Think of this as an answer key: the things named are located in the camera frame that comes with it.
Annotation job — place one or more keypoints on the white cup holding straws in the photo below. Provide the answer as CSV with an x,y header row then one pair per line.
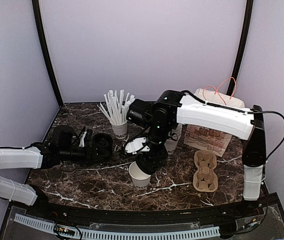
x,y
120,130

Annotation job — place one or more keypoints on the black corner post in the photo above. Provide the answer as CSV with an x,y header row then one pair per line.
x,y
242,45
45,51

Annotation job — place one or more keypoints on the printed paper takeout bag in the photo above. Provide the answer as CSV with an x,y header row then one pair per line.
x,y
207,139

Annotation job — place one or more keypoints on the brown cardboard cup carrier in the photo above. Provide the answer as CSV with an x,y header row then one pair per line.
x,y
205,179

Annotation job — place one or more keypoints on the stack of black cup lids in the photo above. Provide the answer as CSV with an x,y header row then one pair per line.
x,y
103,137

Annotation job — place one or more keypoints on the single white paper cup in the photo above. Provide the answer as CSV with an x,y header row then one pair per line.
x,y
140,179

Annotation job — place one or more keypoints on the grey slotted cable duct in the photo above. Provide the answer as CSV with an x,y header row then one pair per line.
x,y
102,231

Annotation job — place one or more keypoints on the stack of white paper cups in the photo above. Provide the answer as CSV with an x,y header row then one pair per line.
x,y
173,139

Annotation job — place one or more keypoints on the black left corner post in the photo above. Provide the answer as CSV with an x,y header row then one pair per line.
x,y
45,51

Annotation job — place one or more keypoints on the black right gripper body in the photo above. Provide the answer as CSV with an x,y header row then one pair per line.
x,y
161,153

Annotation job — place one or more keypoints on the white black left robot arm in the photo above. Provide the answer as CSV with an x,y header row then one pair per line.
x,y
24,157

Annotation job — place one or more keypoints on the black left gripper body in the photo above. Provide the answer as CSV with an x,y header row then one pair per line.
x,y
67,155

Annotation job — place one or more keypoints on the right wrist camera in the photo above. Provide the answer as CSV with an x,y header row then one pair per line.
x,y
140,113

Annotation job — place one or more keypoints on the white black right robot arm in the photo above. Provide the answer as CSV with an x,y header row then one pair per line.
x,y
160,118

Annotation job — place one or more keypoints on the single black cup lid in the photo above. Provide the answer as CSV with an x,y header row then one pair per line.
x,y
145,164

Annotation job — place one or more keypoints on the black front table rail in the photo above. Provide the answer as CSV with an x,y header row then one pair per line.
x,y
84,203

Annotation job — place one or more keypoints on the bundle of wrapped white straws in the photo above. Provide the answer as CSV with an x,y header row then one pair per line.
x,y
116,106

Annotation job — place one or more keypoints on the black right corner post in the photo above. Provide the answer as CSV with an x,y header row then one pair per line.
x,y
242,45

